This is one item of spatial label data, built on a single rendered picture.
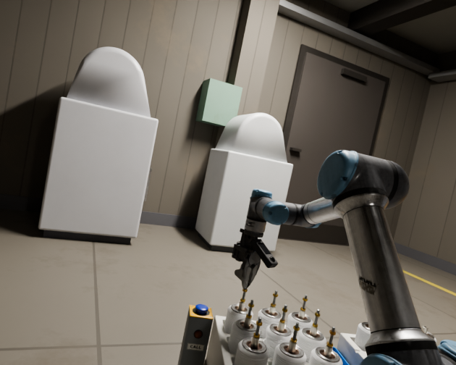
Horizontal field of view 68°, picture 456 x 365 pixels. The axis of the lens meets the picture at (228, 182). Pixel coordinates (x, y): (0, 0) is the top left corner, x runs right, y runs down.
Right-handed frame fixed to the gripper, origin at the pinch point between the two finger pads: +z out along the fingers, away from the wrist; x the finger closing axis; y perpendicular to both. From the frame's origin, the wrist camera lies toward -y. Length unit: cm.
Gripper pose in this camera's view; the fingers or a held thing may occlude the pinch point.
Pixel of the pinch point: (247, 285)
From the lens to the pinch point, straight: 129.1
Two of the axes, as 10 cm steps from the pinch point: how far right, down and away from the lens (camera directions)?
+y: -7.3, -1.9, 6.5
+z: -2.0, 9.8, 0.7
